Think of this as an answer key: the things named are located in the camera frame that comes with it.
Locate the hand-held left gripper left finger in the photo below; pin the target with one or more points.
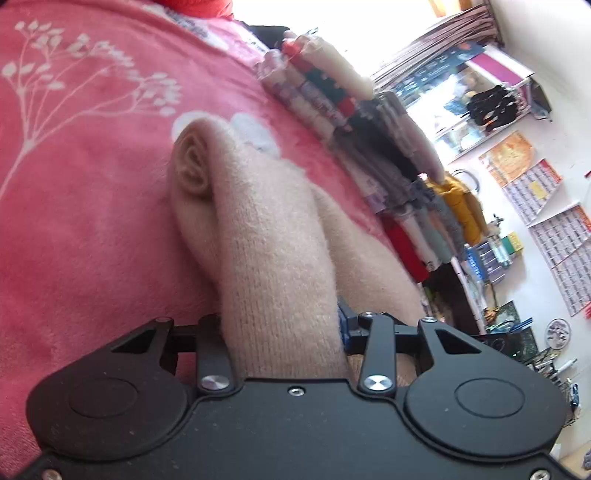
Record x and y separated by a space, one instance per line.
212 337

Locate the pink curtain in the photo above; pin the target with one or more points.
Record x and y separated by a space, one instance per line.
443 32

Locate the stack of floral folded clothes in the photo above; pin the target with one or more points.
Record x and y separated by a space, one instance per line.
318 92

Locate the stack of clothes, yellow jacket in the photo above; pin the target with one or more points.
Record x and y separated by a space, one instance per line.
443 221

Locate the beige knit sweater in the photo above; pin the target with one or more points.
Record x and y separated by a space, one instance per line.
268 240

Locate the green yellow box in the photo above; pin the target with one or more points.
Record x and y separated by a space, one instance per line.
512 243

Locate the black round hoop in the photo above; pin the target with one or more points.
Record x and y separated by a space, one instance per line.
475 177

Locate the pink floral blanket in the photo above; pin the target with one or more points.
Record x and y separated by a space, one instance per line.
92 184

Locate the wall calendar sheet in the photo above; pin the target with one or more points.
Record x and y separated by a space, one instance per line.
561 235
577 281
531 191

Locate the red quilt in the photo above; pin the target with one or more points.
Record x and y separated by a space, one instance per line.
203 5

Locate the hanging black gloves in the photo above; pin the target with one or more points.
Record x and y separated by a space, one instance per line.
491 104

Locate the stack of grey folded clothes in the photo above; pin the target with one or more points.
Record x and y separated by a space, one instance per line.
383 152

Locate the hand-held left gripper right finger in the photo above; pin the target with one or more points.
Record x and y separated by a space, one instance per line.
346 332

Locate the blue packets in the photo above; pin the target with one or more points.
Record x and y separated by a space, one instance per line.
485 263

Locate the black cloth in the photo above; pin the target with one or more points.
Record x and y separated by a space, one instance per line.
268 34

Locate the round patterned dish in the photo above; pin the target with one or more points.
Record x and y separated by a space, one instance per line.
558 333

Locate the dark hanging banner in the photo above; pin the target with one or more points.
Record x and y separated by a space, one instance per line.
438 69

